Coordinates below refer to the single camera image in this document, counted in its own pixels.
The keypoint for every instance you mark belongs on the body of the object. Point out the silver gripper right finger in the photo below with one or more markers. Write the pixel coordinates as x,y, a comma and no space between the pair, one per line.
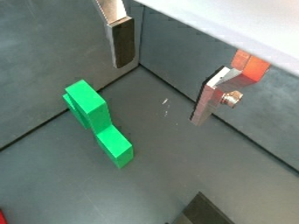
221,88

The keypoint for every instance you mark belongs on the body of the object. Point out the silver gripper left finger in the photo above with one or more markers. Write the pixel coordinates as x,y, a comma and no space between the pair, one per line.
121,30

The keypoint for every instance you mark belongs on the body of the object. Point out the green Z-shaped block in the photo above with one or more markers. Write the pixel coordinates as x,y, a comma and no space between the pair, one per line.
90,109

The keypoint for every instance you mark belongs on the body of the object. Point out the red puzzle board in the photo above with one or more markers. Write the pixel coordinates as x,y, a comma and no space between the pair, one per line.
3,221

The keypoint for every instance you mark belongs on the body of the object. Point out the dark grey flat plate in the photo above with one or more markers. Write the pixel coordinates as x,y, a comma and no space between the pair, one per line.
202,212

